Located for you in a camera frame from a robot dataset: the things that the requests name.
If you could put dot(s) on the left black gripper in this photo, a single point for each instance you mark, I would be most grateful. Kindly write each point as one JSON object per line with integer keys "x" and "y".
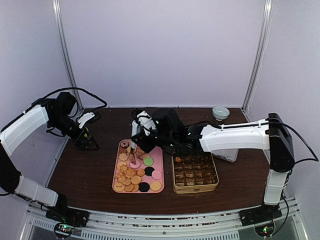
{"x": 81, "y": 145}

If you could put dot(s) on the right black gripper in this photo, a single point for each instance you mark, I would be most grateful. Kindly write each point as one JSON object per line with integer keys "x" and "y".
{"x": 142, "y": 142}

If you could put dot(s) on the metal serving tongs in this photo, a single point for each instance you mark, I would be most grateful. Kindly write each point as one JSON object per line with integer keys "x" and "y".
{"x": 133, "y": 145}

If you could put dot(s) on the brown leaf cookie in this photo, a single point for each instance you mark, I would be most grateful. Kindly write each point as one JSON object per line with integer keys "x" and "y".
{"x": 178, "y": 159}

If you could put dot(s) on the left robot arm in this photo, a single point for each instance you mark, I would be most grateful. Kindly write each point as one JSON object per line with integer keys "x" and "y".
{"x": 56, "y": 114}

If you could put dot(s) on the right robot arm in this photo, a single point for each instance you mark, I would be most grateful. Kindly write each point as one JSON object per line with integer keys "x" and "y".
{"x": 164, "y": 129}

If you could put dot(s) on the green sandwich cookie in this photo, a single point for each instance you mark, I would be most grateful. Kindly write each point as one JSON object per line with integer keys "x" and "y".
{"x": 148, "y": 161}

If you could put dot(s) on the chocolate sprinkle donut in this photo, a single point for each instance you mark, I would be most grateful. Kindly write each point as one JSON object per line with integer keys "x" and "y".
{"x": 124, "y": 144}

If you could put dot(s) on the pink sandwich cookie upper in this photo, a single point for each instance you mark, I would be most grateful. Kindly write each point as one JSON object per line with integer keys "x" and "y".
{"x": 135, "y": 165}

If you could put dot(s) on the pink sandwich cookie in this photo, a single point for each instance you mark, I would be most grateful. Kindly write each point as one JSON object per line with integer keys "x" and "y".
{"x": 156, "y": 174}
{"x": 135, "y": 165}

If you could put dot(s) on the black sandwich cookie upper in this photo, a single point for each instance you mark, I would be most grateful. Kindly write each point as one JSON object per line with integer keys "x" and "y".
{"x": 148, "y": 171}

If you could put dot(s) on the black sandwich cookie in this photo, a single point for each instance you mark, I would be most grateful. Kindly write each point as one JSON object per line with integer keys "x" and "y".
{"x": 148, "y": 171}
{"x": 144, "y": 187}

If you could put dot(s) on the pink plastic tray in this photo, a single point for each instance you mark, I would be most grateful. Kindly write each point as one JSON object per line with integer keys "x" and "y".
{"x": 143, "y": 175}

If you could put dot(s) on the pink sandwich cookie lower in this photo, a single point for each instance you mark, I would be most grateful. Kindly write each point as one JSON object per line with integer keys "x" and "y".
{"x": 156, "y": 174}

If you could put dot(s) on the beige round biscuit corner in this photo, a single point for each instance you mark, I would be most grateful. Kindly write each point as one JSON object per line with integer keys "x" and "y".
{"x": 155, "y": 186}

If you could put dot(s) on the black sandwich cookie lower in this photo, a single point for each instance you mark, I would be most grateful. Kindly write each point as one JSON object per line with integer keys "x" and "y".
{"x": 144, "y": 187}

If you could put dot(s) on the biscuit with pink stick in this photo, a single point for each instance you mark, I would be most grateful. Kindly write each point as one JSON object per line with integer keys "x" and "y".
{"x": 118, "y": 187}

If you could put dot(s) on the gold cookie tin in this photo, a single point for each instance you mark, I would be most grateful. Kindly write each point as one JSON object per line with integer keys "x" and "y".
{"x": 196, "y": 173}

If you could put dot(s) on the pale ceramic bowl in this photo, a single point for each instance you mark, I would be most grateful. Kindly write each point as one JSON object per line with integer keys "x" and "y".
{"x": 220, "y": 113}

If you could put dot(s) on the silver tin lid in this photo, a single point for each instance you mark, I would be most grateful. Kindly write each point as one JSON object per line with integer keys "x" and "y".
{"x": 229, "y": 155}

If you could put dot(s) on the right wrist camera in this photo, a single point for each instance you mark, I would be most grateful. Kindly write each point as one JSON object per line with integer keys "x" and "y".
{"x": 143, "y": 119}

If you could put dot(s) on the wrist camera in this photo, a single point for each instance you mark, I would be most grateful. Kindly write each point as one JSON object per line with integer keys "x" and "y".
{"x": 88, "y": 118}
{"x": 143, "y": 119}

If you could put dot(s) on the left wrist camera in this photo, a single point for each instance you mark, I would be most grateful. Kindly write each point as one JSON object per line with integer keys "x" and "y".
{"x": 88, "y": 118}

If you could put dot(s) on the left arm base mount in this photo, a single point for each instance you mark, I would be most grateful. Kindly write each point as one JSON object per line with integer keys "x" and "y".
{"x": 66, "y": 224}

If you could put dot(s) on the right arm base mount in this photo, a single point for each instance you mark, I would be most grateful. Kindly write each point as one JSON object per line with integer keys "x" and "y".
{"x": 262, "y": 218}

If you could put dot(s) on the left aluminium frame post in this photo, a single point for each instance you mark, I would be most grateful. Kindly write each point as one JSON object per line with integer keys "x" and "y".
{"x": 63, "y": 42}

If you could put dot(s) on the aluminium frame post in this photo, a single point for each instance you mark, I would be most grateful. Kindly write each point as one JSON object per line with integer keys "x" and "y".
{"x": 63, "y": 42}
{"x": 260, "y": 51}

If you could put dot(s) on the right aluminium frame post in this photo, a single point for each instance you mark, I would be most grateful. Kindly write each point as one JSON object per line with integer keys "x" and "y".
{"x": 260, "y": 51}

